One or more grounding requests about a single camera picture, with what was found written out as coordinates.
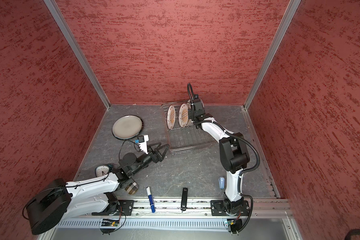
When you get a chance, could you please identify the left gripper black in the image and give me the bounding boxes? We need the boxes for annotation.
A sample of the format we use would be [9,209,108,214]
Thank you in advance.
[131,141,170,176]

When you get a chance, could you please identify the orange striped front plate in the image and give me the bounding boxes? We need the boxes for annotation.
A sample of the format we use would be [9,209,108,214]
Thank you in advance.
[167,105,176,130]

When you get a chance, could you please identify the orange striped plate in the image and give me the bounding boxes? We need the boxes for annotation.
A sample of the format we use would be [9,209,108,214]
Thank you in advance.
[167,105,176,130]
[179,103,190,128]

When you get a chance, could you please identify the dark striped rim plate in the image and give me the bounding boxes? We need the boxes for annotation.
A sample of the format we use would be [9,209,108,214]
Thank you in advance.
[112,115,145,141]

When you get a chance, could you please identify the plain cream white plate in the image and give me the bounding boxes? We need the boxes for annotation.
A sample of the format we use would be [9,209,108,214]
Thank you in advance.
[112,115,144,140]

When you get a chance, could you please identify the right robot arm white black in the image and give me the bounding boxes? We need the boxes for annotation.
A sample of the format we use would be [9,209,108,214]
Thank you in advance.
[188,99,260,215]

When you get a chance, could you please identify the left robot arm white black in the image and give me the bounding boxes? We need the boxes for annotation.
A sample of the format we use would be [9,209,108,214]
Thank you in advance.
[22,143,169,236]

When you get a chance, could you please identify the blue white marker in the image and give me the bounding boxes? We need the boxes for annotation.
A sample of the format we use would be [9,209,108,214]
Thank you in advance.
[146,187,156,213]

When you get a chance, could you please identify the plaid glasses case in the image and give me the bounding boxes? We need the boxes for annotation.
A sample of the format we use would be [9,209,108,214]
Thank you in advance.
[123,180,139,195]

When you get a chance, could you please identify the black remote stick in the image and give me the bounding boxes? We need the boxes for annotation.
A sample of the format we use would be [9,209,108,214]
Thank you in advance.
[180,188,188,212]

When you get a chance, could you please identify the green alarm clock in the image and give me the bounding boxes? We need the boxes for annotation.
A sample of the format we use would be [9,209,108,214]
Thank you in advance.
[95,164,114,178]

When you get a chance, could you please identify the light blue small bottle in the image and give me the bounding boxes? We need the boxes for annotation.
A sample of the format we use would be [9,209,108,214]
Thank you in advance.
[219,177,225,190]

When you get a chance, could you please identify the black corrugated cable hose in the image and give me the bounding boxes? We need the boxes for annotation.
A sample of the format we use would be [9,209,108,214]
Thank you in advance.
[194,119,261,176]

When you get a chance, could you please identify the wire dish rack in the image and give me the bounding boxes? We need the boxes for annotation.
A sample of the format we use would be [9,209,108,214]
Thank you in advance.
[161,100,217,155]

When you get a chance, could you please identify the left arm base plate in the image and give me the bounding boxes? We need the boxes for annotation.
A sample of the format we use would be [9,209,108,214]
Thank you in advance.
[99,200,135,216]

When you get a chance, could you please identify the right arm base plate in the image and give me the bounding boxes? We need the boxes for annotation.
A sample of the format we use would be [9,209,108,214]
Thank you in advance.
[210,199,250,216]

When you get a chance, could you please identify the left circuit board with wires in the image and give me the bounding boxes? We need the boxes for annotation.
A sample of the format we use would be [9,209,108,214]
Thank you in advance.
[100,219,120,235]

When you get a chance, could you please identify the circuit board with wires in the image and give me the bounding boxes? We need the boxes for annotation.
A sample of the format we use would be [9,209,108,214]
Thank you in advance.
[100,219,120,235]
[226,219,243,234]

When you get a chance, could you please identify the right circuit board with wires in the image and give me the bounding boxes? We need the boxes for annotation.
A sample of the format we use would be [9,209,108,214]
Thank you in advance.
[226,219,243,234]

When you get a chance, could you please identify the aluminium front rail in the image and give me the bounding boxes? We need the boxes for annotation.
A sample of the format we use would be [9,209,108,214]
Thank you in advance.
[49,196,293,220]

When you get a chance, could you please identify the left corner aluminium post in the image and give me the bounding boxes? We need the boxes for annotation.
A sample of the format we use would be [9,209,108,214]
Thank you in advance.
[44,0,111,110]

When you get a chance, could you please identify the corner aluminium post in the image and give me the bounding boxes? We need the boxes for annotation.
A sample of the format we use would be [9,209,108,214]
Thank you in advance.
[244,0,301,111]
[44,0,111,110]

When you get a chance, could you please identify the right corner aluminium post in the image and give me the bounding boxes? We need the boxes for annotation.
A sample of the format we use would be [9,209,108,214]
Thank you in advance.
[244,0,301,111]

